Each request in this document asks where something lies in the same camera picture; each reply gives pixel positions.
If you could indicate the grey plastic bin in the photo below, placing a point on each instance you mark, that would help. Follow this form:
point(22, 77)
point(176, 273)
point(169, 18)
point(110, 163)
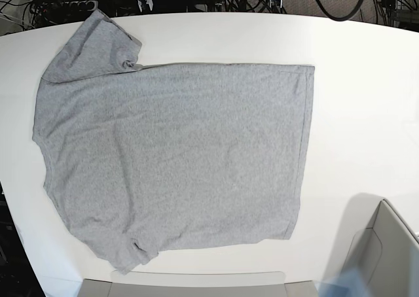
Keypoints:
point(176, 284)
point(382, 259)

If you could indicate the grey plastic bin bottom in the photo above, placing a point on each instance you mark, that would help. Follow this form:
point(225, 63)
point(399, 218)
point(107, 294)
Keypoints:
point(176, 284)

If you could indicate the grey plastic bin right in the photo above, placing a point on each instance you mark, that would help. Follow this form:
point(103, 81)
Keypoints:
point(382, 259)

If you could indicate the black power strip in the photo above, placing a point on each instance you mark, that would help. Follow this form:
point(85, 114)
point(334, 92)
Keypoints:
point(73, 6)

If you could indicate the grey T-shirt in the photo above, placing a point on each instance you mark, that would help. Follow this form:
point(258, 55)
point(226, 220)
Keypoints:
point(144, 159)

